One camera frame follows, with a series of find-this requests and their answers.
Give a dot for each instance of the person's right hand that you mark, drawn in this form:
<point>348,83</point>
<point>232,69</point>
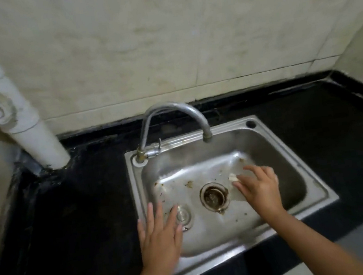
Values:
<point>264,194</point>

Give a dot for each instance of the person's left hand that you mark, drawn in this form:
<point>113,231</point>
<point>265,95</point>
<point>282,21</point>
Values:
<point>159,245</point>

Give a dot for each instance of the person's left middle finger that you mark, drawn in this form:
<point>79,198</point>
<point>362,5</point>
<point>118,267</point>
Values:
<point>160,217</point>

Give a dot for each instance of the person's left thumb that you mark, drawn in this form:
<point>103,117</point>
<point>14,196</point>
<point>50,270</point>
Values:
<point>180,233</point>

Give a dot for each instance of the person's right thumb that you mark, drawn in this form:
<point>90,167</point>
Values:
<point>242,187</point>

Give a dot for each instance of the person's left little finger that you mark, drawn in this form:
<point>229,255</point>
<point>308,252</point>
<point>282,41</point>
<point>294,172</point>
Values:
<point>142,232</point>

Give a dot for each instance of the person's right forearm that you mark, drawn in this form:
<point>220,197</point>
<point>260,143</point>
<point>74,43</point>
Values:
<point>315,244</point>

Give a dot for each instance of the small white food piece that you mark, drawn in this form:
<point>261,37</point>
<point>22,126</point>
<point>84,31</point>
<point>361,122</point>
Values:
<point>232,178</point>

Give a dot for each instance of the round metal sink plug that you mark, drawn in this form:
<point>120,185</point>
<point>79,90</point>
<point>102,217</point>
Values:
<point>184,216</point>

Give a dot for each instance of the round sink drain strainer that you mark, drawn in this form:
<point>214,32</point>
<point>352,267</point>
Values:
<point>213,196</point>

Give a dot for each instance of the brown food scrap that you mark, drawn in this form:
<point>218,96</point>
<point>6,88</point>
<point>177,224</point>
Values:
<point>189,184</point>

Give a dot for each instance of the stainless steel sink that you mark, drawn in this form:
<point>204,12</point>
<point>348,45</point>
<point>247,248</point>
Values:
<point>270,150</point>

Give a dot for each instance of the curved metal faucet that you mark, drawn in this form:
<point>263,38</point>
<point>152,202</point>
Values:
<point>194,110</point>

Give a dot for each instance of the white plastic drain pipe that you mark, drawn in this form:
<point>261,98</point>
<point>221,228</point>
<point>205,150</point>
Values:
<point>30,129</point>

